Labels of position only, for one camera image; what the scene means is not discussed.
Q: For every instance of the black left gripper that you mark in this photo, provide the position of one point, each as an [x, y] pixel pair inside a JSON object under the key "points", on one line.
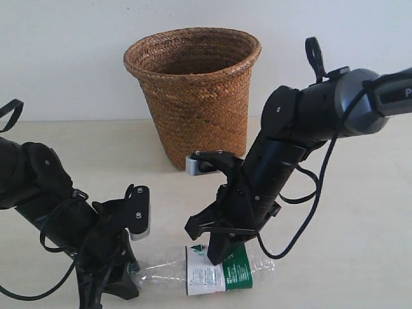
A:
{"points": [[99, 234]]}

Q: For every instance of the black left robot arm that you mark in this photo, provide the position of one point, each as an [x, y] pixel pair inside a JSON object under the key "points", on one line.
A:
{"points": [[35, 184]]}

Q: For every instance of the brown woven wicker basket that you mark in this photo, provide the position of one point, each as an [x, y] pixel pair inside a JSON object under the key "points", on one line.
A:
{"points": [[196, 84]]}

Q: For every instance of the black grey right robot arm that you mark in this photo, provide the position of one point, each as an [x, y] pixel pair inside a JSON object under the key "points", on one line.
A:
{"points": [[294, 123]]}

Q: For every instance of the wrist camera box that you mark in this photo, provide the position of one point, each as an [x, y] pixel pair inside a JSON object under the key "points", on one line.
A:
{"points": [[196, 166], [138, 213]]}

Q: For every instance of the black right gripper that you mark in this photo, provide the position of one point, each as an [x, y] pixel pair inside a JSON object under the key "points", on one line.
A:
{"points": [[235, 214]]}

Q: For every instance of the clear plastic bottle green label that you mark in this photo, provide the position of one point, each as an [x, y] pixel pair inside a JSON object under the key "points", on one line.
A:
{"points": [[187, 270]]}

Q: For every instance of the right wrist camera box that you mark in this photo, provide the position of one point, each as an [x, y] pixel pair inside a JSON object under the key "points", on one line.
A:
{"points": [[196, 166]]}

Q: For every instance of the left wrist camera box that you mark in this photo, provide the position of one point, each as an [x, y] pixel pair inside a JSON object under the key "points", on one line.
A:
{"points": [[138, 213]]}

